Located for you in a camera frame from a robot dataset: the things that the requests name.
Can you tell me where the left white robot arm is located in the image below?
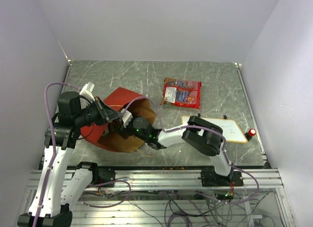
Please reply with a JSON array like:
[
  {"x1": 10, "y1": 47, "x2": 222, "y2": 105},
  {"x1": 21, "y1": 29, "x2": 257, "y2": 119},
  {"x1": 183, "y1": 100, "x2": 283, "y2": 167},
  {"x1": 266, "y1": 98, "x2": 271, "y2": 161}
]
[{"x1": 17, "y1": 91, "x2": 121, "y2": 227}]

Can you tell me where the red emergency stop button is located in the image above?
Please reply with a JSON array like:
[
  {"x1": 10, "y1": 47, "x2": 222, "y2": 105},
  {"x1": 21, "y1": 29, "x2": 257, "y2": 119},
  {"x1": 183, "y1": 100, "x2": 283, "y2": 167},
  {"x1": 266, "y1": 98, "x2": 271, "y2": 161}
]
[{"x1": 245, "y1": 128, "x2": 257, "y2": 141}]

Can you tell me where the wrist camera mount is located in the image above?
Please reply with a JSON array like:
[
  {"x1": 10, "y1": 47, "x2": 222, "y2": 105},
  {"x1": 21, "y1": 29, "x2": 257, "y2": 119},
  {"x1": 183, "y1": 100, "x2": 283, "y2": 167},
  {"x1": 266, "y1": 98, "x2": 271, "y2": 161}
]
[
  {"x1": 79, "y1": 82, "x2": 95, "y2": 102},
  {"x1": 120, "y1": 109, "x2": 133, "y2": 128}
]

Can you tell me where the red paper bag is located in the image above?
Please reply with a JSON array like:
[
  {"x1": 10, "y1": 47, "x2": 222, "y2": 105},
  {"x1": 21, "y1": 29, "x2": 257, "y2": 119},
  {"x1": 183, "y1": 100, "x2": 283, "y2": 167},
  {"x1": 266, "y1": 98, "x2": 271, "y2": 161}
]
[{"x1": 81, "y1": 87, "x2": 156, "y2": 153}]

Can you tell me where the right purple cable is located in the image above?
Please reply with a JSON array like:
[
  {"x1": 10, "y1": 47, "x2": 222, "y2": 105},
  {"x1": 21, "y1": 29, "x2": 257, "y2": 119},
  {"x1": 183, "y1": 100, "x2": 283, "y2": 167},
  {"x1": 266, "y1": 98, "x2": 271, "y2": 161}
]
[{"x1": 119, "y1": 96, "x2": 260, "y2": 205}]

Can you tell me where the small whiteboard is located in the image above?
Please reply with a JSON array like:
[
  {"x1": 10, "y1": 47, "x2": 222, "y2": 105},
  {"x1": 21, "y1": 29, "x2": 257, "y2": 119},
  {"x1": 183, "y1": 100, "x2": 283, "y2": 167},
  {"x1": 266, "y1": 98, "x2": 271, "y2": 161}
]
[{"x1": 181, "y1": 115, "x2": 248, "y2": 144}]

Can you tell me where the aluminium rail frame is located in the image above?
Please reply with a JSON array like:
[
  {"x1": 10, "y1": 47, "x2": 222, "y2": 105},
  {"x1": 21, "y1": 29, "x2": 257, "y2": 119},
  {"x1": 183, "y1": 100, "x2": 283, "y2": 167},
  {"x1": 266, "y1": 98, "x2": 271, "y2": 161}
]
[{"x1": 18, "y1": 166, "x2": 295, "y2": 227}]

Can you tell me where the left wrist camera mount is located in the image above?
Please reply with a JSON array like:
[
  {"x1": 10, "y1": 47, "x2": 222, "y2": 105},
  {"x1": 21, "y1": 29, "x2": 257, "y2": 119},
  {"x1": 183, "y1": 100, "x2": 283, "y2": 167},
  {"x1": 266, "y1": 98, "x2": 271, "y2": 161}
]
[{"x1": 79, "y1": 82, "x2": 95, "y2": 102}]

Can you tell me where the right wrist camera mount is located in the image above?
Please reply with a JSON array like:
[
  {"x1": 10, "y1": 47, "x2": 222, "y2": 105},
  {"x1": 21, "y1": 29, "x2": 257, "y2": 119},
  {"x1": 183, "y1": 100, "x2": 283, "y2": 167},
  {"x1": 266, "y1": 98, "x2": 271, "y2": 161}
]
[{"x1": 120, "y1": 109, "x2": 133, "y2": 128}]

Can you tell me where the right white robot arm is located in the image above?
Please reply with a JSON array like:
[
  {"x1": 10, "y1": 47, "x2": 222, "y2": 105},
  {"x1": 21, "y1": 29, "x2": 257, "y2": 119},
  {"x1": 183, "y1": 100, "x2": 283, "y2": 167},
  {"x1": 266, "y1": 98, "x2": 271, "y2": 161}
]
[{"x1": 114, "y1": 116, "x2": 234, "y2": 186}]

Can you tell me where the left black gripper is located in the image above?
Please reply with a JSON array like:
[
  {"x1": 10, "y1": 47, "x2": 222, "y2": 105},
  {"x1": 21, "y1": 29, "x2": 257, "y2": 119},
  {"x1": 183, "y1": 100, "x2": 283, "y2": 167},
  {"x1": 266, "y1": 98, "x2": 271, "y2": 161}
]
[{"x1": 74, "y1": 96, "x2": 122, "y2": 127}]

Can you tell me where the red candy bag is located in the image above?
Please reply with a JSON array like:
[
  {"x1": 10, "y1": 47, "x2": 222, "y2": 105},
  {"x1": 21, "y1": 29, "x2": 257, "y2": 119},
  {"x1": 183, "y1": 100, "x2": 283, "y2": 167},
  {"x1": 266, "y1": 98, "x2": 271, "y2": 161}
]
[{"x1": 161, "y1": 77, "x2": 201, "y2": 109}]

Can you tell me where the purple cable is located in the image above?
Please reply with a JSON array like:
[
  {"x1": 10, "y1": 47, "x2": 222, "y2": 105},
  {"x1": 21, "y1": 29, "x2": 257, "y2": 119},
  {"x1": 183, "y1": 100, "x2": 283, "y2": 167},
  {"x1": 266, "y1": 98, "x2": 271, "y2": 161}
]
[
  {"x1": 119, "y1": 96, "x2": 260, "y2": 205},
  {"x1": 31, "y1": 82, "x2": 84, "y2": 227}
]

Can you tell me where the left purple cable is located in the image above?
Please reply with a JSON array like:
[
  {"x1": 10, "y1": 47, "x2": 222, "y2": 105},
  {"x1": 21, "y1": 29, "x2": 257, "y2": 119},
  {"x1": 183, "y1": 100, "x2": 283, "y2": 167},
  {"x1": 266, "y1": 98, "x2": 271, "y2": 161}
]
[{"x1": 31, "y1": 82, "x2": 84, "y2": 227}]

